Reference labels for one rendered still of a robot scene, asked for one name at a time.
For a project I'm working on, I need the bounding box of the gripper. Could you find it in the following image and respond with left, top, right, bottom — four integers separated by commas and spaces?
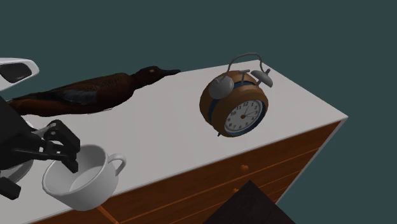
0, 95, 81, 200

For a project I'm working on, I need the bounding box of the dark brown duck figure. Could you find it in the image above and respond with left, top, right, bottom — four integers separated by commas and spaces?
6, 65, 182, 118

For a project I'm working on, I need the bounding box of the wooden chest of drawers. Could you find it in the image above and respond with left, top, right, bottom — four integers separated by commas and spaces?
0, 59, 349, 224

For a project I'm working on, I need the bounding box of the brown twin-bell alarm clock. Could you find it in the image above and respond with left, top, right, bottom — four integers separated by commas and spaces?
198, 52, 274, 139

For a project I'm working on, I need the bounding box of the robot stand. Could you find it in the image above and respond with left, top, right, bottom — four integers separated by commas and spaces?
202, 179, 297, 224

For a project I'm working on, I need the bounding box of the white cup with handle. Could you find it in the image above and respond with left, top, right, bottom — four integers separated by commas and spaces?
41, 143, 127, 212

